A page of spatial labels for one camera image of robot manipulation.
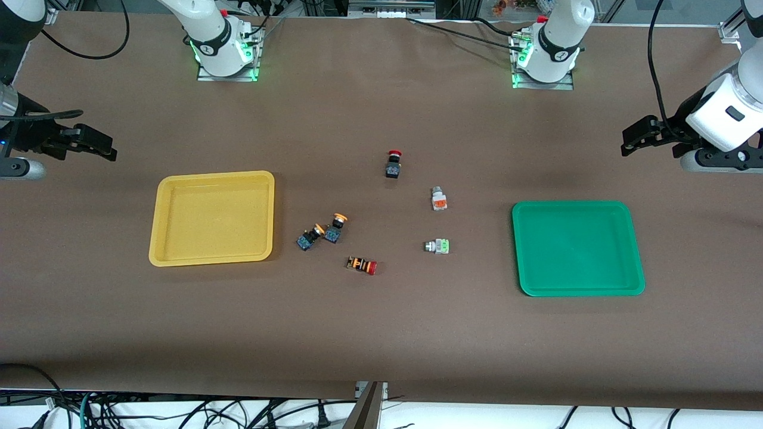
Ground yellow button blue body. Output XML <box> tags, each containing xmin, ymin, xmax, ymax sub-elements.
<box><xmin>324</xmin><ymin>213</ymin><xmax>349</xmax><ymax>244</ymax></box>
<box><xmin>296</xmin><ymin>223</ymin><xmax>326</xmax><ymax>251</ymax></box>

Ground green plastic tray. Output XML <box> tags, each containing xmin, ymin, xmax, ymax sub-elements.
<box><xmin>511</xmin><ymin>201</ymin><xmax>646</xmax><ymax>297</ymax></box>

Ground yellow plastic tray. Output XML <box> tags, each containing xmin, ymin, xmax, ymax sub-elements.
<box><xmin>148</xmin><ymin>170</ymin><xmax>276</xmax><ymax>268</ymax></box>

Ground colourful background objects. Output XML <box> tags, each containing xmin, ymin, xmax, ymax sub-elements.
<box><xmin>492</xmin><ymin>0</ymin><xmax>538</xmax><ymax>16</ymax></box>

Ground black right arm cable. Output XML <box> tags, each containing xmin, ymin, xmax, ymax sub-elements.
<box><xmin>41</xmin><ymin>0</ymin><xmax>131</xmax><ymax>60</ymax></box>

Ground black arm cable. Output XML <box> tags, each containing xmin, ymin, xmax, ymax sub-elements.
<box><xmin>648</xmin><ymin>0</ymin><xmax>681</xmax><ymax>141</ymax></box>
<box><xmin>41</xmin><ymin>0</ymin><xmax>131</xmax><ymax>60</ymax></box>

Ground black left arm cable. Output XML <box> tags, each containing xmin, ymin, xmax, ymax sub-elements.
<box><xmin>648</xmin><ymin>0</ymin><xmax>681</xmax><ymax>141</ymax></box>

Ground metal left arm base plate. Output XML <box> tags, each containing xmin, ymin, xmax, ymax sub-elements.
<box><xmin>510</xmin><ymin>33</ymin><xmax>575</xmax><ymax>91</ymax></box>

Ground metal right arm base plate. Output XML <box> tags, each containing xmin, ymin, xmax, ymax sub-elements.
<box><xmin>197</xmin><ymin>24</ymin><xmax>264</xmax><ymax>82</ymax></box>

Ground long black table cable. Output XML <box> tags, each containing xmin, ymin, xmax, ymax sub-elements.
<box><xmin>405</xmin><ymin>17</ymin><xmax>526</xmax><ymax>51</ymax></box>

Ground thick black floor cable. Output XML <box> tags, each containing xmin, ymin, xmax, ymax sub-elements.
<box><xmin>0</xmin><ymin>362</ymin><xmax>67</xmax><ymax>418</ymax></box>

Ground aluminium frame profile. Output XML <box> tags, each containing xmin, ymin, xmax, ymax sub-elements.
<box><xmin>348</xmin><ymin>0</ymin><xmax>437</xmax><ymax>18</ymax></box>

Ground black cable with plug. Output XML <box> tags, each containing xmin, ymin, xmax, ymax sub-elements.
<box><xmin>310</xmin><ymin>399</ymin><xmax>332</xmax><ymax>429</ymax></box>

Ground metal table leg post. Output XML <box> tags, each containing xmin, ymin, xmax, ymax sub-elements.
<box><xmin>343</xmin><ymin>381</ymin><xmax>385</xmax><ymax>429</ymax></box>

